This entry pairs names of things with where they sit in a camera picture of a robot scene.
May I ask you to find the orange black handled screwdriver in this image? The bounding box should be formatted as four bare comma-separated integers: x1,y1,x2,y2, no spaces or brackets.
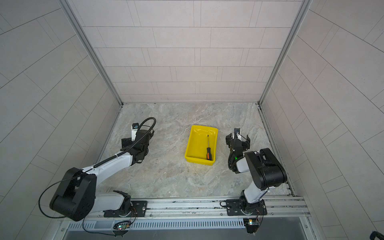
207,135,213,161

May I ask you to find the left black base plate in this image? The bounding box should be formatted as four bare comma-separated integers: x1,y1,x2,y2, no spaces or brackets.
104,201,148,218

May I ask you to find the yellow plastic bin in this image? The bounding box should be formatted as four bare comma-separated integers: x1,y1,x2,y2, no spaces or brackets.
185,125,219,166

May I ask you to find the left green circuit board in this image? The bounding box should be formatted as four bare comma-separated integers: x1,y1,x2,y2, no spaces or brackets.
113,221,132,231

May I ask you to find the aluminium mounting rail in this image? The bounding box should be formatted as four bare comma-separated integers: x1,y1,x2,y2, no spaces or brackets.
58,195,311,222

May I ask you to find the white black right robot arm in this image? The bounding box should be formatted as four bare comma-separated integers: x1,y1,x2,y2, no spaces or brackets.
225,128,288,216

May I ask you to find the black object bottom right corner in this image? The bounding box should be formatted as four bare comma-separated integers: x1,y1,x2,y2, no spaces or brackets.
369,231,384,240

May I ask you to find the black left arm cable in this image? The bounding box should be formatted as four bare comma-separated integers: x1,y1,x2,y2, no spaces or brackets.
38,116,157,236

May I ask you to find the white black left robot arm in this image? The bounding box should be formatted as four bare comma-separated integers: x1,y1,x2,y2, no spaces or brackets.
50,130,154,222

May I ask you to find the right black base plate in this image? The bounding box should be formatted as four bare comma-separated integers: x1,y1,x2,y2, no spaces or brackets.
225,199,268,216

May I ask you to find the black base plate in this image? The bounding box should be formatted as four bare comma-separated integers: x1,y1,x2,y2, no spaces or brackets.
104,201,148,218
225,199,268,216

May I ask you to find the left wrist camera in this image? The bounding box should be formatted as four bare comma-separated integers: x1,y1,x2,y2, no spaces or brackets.
131,123,140,142

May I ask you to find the right circuit board module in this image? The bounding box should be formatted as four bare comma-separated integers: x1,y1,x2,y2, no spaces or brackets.
243,218,260,234

